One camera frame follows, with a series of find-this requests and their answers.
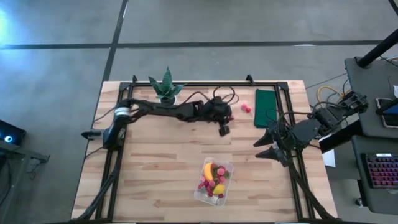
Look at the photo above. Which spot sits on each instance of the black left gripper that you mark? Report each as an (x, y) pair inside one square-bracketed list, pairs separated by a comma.
[(216, 110)]

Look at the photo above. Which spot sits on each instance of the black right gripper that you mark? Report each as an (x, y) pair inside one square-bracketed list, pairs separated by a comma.
[(284, 138)]

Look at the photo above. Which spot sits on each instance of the yellow toy banana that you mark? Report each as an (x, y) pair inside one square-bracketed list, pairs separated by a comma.
[(208, 171)]

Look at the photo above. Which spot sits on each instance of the yellow toy lemon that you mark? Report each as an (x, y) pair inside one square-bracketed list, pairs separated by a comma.
[(219, 189)]

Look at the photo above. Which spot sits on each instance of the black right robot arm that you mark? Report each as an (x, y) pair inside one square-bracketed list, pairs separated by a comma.
[(326, 119)]

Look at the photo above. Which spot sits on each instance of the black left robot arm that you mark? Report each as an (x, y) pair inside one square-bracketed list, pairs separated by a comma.
[(168, 109)]

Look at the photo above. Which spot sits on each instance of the clear plastic tupperware container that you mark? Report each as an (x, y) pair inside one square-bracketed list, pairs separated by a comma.
[(199, 197)]

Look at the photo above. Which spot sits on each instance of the green folded cloth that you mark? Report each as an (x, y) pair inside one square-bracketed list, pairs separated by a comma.
[(264, 107)]

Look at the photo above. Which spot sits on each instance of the potted snake plant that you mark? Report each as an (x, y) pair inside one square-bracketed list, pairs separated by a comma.
[(166, 85)]

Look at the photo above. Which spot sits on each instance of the white paper sheet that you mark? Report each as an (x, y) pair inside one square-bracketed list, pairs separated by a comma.
[(329, 158)]

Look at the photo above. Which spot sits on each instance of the black equipment box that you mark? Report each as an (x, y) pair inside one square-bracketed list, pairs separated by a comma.
[(339, 140)]

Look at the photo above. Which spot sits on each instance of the backlit black keyboard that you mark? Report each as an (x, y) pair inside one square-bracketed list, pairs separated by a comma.
[(382, 171)]

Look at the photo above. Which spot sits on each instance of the tablet in tan case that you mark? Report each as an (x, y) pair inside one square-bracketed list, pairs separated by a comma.
[(384, 121)]

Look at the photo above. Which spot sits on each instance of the grey keyboard desk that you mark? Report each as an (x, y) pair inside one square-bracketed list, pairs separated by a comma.
[(373, 202)]

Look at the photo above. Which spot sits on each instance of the black pole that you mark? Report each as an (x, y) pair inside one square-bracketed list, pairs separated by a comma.
[(376, 49)]

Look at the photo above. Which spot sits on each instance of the black metal stand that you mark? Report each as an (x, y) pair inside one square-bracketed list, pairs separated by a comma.
[(31, 154)]

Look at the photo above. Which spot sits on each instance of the black device, blue light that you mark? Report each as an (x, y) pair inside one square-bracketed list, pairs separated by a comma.
[(17, 133)]

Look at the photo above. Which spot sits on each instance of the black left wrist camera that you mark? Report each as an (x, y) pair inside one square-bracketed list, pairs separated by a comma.
[(224, 130)]

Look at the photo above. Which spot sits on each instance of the black metal table frame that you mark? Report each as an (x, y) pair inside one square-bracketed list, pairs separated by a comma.
[(202, 84)]

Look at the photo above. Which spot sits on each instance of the black clamp bracket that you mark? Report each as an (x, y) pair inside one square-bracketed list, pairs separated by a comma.
[(91, 134)]

